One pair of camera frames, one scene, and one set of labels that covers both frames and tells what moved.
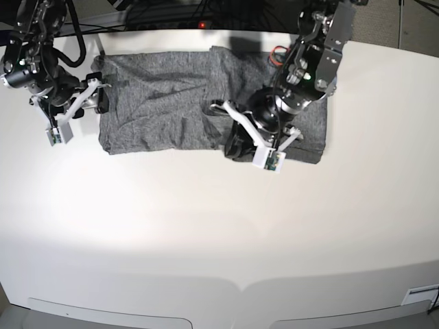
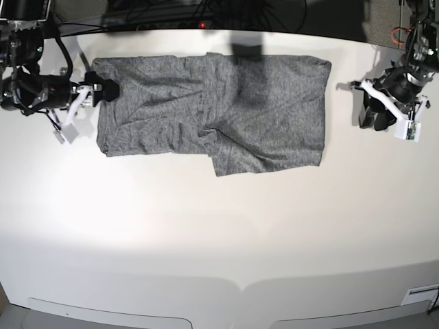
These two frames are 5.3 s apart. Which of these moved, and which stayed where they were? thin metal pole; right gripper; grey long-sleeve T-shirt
Moved: right gripper
Stayed: grey long-sleeve T-shirt; thin metal pole
